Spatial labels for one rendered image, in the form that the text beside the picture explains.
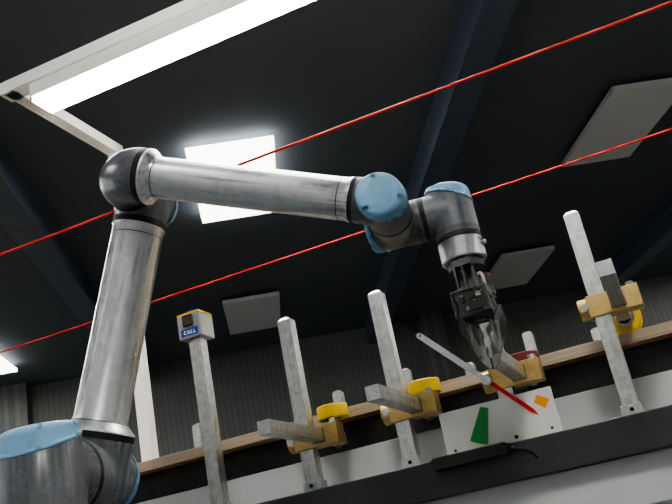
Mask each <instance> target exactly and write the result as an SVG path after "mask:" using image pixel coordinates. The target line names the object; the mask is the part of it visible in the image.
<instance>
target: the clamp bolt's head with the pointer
mask: <svg viewBox="0 0 672 504"><path fill-rule="evenodd" d="M482 381H483V383H484V384H489V383H490V381H491V379H490V377H489V376H484V377H483V378H482ZM490 386H492V387H494V388H495V389H497V390H498V391H500V392H501V393H503V394H504V395H506V396H507V397H509V398H510V399H512V400H513V401H515V402H516V403H518V404H519V405H521V406H522V407H524V408H525V409H527V410H528V411H530V412H531V413H535V414H538V413H537V412H536V410H535V409H534V408H532V407H531V406H529V405H528V404H526V403H525V402H523V401H522V400H520V399H519V398H517V397H516V396H514V395H513V394H511V393H510V392H508V391H507V390H505V389H504V388H502V387H501V386H499V385H498V384H496V383H495V382H492V384H491V385H490ZM538 415H539V414H538Z"/></svg>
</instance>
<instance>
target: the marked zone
mask: <svg viewBox="0 0 672 504"><path fill-rule="evenodd" d="M470 441H471V442H475V443H480V444H488V408H485V407H480V409H479V412H478V416H477V419H476V422H475V426H474V429H473V432H472V436H471V439H470Z"/></svg>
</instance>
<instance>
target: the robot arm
mask: <svg viewBox="0 0 672 504"><path fill-rule="evenodd" d="M99 183H100V189H101V191H102V194H103V196H104V197H105V198H106V200H107V201H108V202H109V203H110V204H111V205H113V206H114V207H115V211H114V215H113V220H112V232H111V236H110V241H109V246H108V251H107V256H106V261H105V265H104V270H103V275H102V280H101V285H100V290H99V295H98V299H97V304H96V309H95V314H94V319H93V324H92V328H91V333H90V338H89V343H88V348H87V353H86V357H85V362H84V367H83V372H82V377H81V382H80V386H79V391H78V396H77V401H76V406H75V411H74V415H73V417H72V419H71V420H57V421H49V422H42V423H37V424H31V425H27V426H22V427H18V428H15V429H12V430H9V431H6V432H4V433H2V434H1V435H0V504H129V503H130V502H131V501H132V499H133V498H134V496H135V494H136V492H137V490H138V484H139V482H140V471H139V466H138V463H137V461H136V459H135V458H134V456H133V455H132V452H133V447H134V442H135V435H134V434H133V433H132V431H131V430H130V428H129V426H128V421H129V416H130V410H131V405H132V400H133V394H134V389H135V384H136V378H137V373H138V368H139V362H140V357H141V352H142V346H143V341H144V336H145V330H146V325H147V320H148V314H149V309H150V304H151V298H152V293H153V288H154V282H155V277H156V272H157V267H158V261H159V256H160V251H161V245H162V240H163V236H164V235H165V231H166V228H167V227H168V225H169V224H170V223H172V222H173V220H174V219H175V217H176V215H177V211H178V201H181V202H190V203H198V204H206V205H214V206H223V207H231V208H239V209H247V210H256V211H264V212H272V213H280V214H289V215H297V216H305V217H313V218H322V219H330V220H338V221H346V222H347V223H354V224H361V225H364V228H365V232H366V235H367V238H368V241H369V244H370V245H371V248H372V249H373V250H374V251H375V252H376V253H383V252H391V251H392V250H396V249H400V248H404V247H408V246H412V245H415V244H419V243H423V242H427V241H431V240H435V239H436V242H437V246H438V250H439V254H440V259H441V263H442V267H443V268H444V269H446V270H449V274H450V275H451V276H454V277H455V281H456V285H457V290H456V291H453V292H450V297H451V301H452V306H453V310H454V314H455V318H456V319H457V320H459V329H460V332H461V334H462V336H463V337H464V338H465V340H466V341H467V342H468V343H469V345H470V346H471V347H472V350H473V351H474V352H475V354H476V355H477V356H478V358H479V359H480V360H481V361H482V362H483V363H484V364H485V365H486V366H487V367H489V368H490V369H491V370H492V369H496V368H497V366H498V364H499V362H500V359H501V355H502V351H503V345H504V340H505V334H506V326H507V322H506V317H505V314H504V312H503V310H502V305H501V304H498V305H497V303H496V301H495V299H496V298H497V297H496V296H495V295H493V294H492V289H491V288H490V287H489V286H488V285H487V284H486V283H485V282H483V279H482V277H481V275H480V274H479V275H478V274H477V272H479V271H481V270H482V269H483V268H484V267H485V264H484V260H485V259H486V258H487V253H486V250H485V247H484V244H486V243H487V241H486V239H483V238H482V236H481V231H480V227H479V224H478V220H477V216H476V212H475V209H474V205H473V204H474V201H473V199H472V198H471V195H470V191H469V189H468V187H467V186H466V185H464V184H463V183H460V182H455V181H447V182H441V183H437V184H436V185H432V186H430V187H429V188H427V189H426V191H425V193H424V197H421V198H418V199H413V200H410V201H408V197H407V193H406V190H405V188H404V187H403V185H402V184H401V183H400V181H399V180H398V179H397V178H396V177H394V176H393V175H391V174H388V173H384V172H375V173H371V174H369V175H367V176H365V177H356V176H352V177H344V176H335V175H326V174H316V173H307V172H298V171H288V170H279V169H270V168H260V167H251V166H242V165H233V164H223V163H214V162H205V161H195V160H186V159H177V158H167V157H162V156H161V154H160V153H159V152H158V151H157V150H156V149H153V148H144V147H136V148H129V149H125V150H122V151H120V152H118V153H116V154H114V155H112V156H111V157H110V158H109V159H108V160H107V161H106V163H105V164H104V165H103V167H102V170H101V173H100V178H99ZM454 305H455V306H454ZM457 306H458V308H459V312H460V316H459V313H458V309H457ZM455 309H456V310H455ZM486 322H489V325H488V326H487V327H486V334H487V335H488V336H489V338H490V341H491V343H490V348H491V350H492V357H491V358H490V357H489V355H488V349H487V348H486V346H485V345H484V333H483V331H482V330H481V329H478V328H475V327H476V326H477V325H478V324H482V323H486ZM472 324H473V325H472ZM474 326H475V327H474Z"/></svg>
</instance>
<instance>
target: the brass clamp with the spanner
mask: <svg viewBox="0 0 672 504"><path fill-rule="evenodd" d="M518 362H520V363H521V364H522V365H523V367H524V371H525V374H526V378H523V379H519V380H515V381H513V380H511V379H510V378H508V377H507V376H505V375H503V374H502V373H500V372H499V371H497V370H495V369H492V370H491V369H488V370H487V372H483V373H481V374H483V375H484V374H489V375H490V376H491V377H492V378H493V382H495V383H496V384H498V385H499V386H501V387H502V388H504V389H505V388H509V387H513V388H515V389H516V388H520V387H523V386H527V385H531V384H535V383H539V382H543V381H546V377H545V374H544V370H543V367H542V363H541V360H540V359H539V358H538V357H533V358H529V359H525V360H521V361H518ZM482 385H483V384H482ZM483 388H484V391H485V393H487V394H491V393H495V392H496V393H497V389H495V388H494V387H492V386H485V385H483Z"/></svg>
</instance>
